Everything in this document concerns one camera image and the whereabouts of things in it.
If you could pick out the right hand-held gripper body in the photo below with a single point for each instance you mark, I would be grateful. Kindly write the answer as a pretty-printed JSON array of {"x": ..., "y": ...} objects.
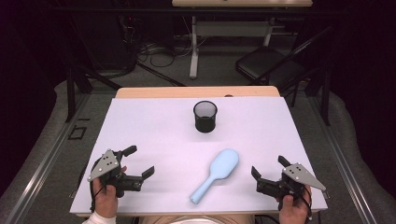
[{"x": 299, "y": 175}]

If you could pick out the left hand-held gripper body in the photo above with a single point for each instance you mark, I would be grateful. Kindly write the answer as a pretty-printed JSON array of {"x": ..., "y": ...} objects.
[{"x": 106, "y": 165}]

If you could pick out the light blue hairbrush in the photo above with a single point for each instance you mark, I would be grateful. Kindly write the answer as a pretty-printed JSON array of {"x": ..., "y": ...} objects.
[{"x": 222, "y": 165}]

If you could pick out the black mesh cup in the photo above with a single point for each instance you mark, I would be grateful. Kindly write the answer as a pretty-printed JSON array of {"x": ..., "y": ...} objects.
[{"x": 205, "y": 124}]

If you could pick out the person's right hand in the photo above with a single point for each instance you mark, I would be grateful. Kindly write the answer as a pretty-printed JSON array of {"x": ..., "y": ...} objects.
[{"x": 292, "y": 211}]

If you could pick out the person's left hand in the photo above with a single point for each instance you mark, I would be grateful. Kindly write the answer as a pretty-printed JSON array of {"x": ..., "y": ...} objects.
[{"x": 106, "y": 202}]

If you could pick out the white table sheet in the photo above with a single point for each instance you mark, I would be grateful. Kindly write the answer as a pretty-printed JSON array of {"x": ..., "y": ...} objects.
[{"x": 149, "y": 124}]

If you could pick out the person's torso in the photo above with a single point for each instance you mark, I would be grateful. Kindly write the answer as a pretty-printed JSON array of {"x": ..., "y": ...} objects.
[{"x": 199, "y": 220}]

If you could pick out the black metal stand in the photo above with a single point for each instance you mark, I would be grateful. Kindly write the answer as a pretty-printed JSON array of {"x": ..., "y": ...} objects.
[
  {"x": 70, "y": 99},
  {"x": 326, "y": 102}
]

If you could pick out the black folding chair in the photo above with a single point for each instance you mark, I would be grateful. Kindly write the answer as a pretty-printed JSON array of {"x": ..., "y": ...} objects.
[{"x": 264, "y": 62}]

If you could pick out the dark equipment box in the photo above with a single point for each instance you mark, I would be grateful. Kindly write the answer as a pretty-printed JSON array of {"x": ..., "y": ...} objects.
[{"x": 106, "y": 46}]

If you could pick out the white-legged desk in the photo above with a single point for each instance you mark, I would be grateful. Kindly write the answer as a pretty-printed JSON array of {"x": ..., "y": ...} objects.
[{"x": 194, "y": 46}]

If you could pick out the black horizontal bar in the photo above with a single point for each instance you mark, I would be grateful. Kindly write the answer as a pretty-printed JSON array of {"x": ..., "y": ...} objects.
[{"x": 124, "y": 10}]

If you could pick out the metal floor rail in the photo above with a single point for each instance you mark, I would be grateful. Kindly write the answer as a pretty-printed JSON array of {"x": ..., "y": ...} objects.
[
  {"x": 345, "y": 174},
  {"x": 40, "y": 168}
]

